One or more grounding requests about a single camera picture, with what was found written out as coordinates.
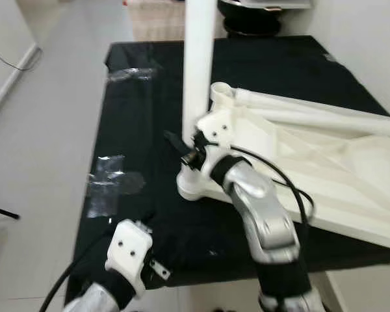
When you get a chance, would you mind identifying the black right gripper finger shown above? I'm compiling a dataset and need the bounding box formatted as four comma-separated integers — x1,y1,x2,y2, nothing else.
164,130,190,155

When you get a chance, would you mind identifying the black tablecloth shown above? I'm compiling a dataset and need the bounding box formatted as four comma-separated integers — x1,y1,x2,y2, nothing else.
65,36,390,304

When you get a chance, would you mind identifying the clear tape patch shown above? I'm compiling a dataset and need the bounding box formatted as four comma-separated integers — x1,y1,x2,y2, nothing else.
86,155,146,219

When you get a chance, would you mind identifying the clear plastic bag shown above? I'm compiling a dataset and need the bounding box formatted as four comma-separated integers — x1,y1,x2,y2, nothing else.
107,65,159,83

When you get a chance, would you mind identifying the black round basin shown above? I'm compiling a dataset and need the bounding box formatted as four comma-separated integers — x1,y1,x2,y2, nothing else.
218,0,288,37

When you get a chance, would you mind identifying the black folding chair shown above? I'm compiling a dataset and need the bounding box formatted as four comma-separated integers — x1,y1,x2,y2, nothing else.
0,203,21,220

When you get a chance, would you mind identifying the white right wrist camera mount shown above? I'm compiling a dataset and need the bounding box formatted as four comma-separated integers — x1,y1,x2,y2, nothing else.
195,109,236,171

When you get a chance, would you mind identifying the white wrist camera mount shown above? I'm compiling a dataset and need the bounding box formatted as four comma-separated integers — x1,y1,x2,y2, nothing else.
104,219,154,298
195,109,236,171

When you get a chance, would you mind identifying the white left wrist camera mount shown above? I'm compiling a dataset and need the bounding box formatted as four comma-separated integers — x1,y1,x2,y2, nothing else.
104,219,154,298

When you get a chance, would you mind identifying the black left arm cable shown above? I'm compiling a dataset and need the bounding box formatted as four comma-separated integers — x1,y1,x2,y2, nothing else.
39,227,119,312

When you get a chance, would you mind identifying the thin black wall cable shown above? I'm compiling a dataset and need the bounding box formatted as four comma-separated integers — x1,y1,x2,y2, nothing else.
0,44,41,73

